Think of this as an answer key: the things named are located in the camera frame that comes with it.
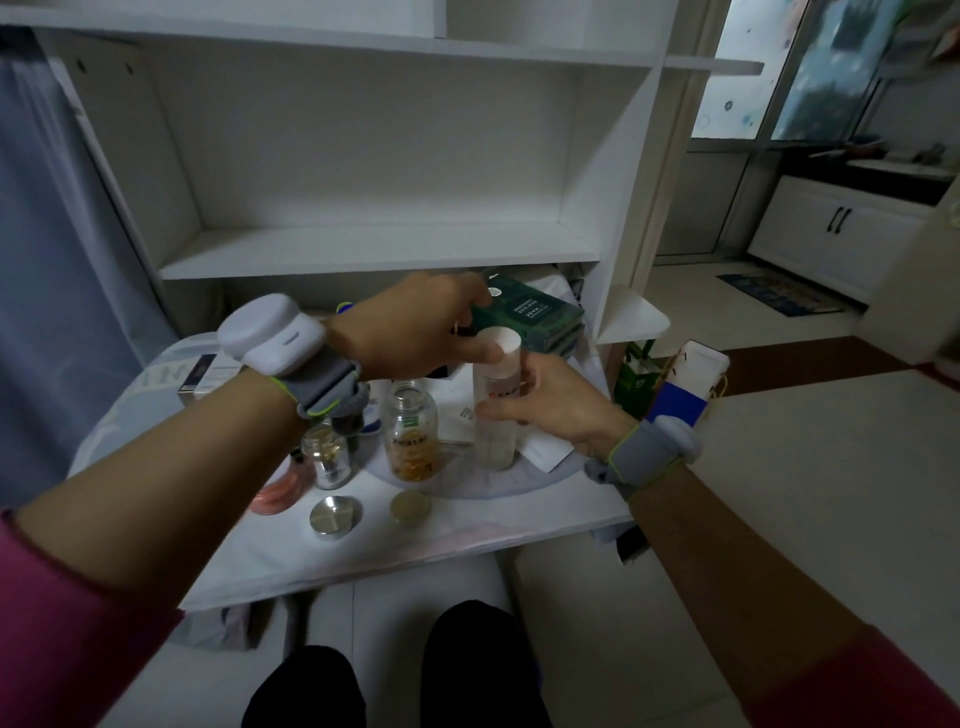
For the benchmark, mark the gold round lid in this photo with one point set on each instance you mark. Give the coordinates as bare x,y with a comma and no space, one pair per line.
410,508

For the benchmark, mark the clear round tray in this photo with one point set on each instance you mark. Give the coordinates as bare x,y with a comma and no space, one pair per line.
480,484

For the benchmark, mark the person's right leg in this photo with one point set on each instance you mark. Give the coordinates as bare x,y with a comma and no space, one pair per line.
484,667

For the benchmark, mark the person's left forearm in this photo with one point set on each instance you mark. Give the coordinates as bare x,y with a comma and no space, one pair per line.
157,487

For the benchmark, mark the green paper bag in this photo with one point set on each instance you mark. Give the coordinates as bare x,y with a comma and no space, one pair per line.
636,379

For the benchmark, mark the person's left thumb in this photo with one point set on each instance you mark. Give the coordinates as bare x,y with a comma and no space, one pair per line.
476,351

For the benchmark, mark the glass window door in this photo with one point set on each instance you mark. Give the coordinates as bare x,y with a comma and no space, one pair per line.
795,67

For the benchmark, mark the small dark box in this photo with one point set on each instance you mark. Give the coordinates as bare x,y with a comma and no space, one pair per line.
206,375

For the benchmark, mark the tall clear plastic bottle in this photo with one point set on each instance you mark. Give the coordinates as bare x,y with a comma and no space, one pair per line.
496,442

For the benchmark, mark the grey wrist band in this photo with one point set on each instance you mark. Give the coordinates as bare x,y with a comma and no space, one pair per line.
326,390
649,454

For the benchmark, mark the silver round lid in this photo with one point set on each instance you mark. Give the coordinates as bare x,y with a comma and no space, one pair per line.
334,517

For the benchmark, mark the grey left wrist band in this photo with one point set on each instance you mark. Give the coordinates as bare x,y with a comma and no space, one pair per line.
326,390

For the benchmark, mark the glass jar with yellow capsules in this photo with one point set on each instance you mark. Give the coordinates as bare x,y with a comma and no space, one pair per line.
411,435

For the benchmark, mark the blue curtain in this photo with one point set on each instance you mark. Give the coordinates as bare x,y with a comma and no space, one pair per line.
67,285

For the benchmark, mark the white wrist tracker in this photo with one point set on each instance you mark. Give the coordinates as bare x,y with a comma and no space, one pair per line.
270,334

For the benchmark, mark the blue and white carton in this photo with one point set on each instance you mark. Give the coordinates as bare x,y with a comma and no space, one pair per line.
690,382

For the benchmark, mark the dark green box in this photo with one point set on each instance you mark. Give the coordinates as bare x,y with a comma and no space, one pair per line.
544,315

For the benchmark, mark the white tablecloth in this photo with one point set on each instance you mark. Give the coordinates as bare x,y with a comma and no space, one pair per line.
450,536

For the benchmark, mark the person's left leg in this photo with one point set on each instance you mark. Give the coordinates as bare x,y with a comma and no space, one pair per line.
307,694

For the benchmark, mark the person's right thumb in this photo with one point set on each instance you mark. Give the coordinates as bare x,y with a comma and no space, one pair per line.
506,409

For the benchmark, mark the dark floor mat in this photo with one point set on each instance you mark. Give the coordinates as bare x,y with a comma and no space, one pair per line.
780,294

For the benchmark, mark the grey right wrist band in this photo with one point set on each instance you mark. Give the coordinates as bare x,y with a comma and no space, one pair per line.
649,454

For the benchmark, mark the white shelf unit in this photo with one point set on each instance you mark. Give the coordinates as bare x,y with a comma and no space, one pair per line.
375,150

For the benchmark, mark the white bottle cap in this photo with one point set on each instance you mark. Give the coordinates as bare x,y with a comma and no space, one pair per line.
501,341

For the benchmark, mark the person's right hand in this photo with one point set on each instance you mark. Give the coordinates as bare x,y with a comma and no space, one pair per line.
570,409

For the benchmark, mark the small silver glass jar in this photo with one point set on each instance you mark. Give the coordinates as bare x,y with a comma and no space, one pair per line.
327,459

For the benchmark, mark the person's right forearm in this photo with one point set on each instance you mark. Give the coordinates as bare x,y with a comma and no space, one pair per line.
742,585

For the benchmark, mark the person's left hand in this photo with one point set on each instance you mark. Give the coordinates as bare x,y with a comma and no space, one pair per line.
397,330

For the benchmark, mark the pink round container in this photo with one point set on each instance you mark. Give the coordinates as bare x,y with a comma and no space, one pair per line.
274,491

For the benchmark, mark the white kitchen cabinet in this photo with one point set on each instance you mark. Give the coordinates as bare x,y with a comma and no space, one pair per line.
832,236

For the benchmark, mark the person's leg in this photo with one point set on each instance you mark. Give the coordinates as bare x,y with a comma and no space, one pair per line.
307,694
484,667

